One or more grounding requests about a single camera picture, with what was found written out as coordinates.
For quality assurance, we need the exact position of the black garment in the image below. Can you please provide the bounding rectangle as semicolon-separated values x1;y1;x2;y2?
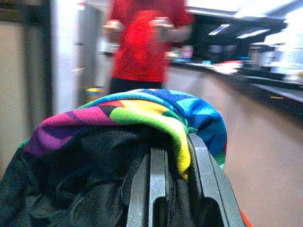
0;129;202;227

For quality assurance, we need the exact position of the person in red shirt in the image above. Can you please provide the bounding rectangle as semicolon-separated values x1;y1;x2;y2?
103;0;195;95

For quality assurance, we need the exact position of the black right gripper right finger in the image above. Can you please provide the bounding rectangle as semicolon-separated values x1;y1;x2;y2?
188;132;246;227

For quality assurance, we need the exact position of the black kitchen countertop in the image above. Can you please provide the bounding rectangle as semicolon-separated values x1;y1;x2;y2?
169;59;303;105

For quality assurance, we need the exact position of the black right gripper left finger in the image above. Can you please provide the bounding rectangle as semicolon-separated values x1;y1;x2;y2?
125;147;171;227

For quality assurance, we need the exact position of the beige door frame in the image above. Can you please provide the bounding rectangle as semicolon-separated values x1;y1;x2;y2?
0;0;53;178

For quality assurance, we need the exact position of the rainbow patterned garment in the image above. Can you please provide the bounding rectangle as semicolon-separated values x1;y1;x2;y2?
22;88;228;184

